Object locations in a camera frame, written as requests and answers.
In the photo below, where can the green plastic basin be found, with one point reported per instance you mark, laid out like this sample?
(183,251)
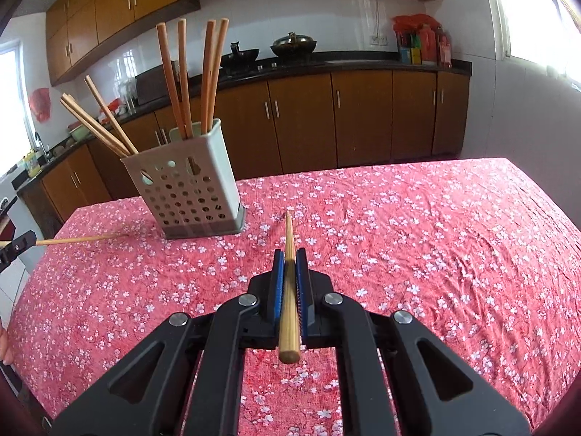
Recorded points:
(81,134)

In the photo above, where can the red floral tablecloth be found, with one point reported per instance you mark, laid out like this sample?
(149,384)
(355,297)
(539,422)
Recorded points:
(408,236)

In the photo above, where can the side window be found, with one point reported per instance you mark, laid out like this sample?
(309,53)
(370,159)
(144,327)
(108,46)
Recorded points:
(11,100)

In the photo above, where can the dark countertop appliance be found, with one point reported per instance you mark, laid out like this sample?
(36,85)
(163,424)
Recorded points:
(152,86)

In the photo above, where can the yellow green bottle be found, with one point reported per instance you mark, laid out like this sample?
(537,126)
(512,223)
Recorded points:
(30,163)

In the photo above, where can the red plastic bag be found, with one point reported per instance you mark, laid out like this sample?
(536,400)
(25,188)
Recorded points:
(415,22)

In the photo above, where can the person's left hand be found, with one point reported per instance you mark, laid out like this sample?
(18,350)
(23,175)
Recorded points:
(4,345)

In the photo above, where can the bright window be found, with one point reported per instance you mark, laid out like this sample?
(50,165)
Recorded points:
(544,22)

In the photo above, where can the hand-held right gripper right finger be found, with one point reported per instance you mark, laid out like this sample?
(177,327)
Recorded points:
(303,299)

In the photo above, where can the wooden wall cabinets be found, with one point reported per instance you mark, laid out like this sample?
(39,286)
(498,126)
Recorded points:
(113,9)

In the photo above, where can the grey perforated chopstick holder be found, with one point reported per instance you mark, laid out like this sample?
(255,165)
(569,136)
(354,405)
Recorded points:
(218,177)

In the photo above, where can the colourful seasoning box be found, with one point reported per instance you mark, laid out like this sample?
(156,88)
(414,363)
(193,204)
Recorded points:
(409,47)

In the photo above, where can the white wall socket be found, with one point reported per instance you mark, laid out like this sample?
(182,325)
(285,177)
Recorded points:
(378,40)

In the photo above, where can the red labelled bottle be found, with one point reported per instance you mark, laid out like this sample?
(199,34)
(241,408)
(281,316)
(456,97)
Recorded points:
(444,52)

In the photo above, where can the black wok with lid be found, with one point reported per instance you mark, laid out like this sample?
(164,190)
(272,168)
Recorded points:
(293,46)

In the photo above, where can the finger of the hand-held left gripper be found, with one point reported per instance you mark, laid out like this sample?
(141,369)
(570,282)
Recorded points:
(16,249)

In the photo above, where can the black kitchen countertop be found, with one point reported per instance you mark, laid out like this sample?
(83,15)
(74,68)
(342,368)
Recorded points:
(363,64)

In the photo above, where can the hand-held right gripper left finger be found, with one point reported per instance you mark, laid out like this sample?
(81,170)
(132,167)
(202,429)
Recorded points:
(274,299)

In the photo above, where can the glass jars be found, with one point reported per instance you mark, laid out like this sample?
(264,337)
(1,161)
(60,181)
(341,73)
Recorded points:
(126,93)

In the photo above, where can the metal sink faucet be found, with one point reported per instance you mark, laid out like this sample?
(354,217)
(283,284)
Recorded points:
(41,145)

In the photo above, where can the red hanging decoration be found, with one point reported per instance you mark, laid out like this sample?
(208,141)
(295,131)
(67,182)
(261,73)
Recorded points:
(38,105)

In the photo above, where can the black gas stove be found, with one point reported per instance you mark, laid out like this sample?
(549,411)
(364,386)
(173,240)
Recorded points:
(281,66)

